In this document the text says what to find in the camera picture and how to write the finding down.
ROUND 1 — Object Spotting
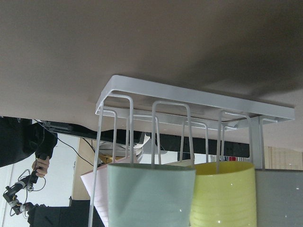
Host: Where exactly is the operator hand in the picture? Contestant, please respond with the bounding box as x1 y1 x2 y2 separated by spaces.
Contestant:
32 156 50 177

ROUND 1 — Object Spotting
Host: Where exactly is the green plastic cup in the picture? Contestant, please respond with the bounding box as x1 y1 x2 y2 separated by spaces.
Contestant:
108 163 196 227

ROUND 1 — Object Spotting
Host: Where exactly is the pink plastic cup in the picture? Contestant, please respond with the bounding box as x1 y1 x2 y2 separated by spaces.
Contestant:
80 156 133 227

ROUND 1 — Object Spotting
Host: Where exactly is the cream white plastic cup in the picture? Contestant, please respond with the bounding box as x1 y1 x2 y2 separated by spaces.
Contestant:
165 159 194 167

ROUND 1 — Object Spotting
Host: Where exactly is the yellow plastic cup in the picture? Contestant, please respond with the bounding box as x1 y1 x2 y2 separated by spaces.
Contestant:
190 161 257 227

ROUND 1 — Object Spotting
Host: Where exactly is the grey plastic cup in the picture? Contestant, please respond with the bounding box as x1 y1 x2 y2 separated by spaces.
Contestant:
256 170 303 227

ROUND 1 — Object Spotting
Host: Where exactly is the operator in black clothes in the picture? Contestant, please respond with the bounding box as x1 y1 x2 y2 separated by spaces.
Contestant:
0 116 58 167

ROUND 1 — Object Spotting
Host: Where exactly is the white wire cup rack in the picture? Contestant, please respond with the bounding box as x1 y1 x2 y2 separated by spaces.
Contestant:
88 74 295 227

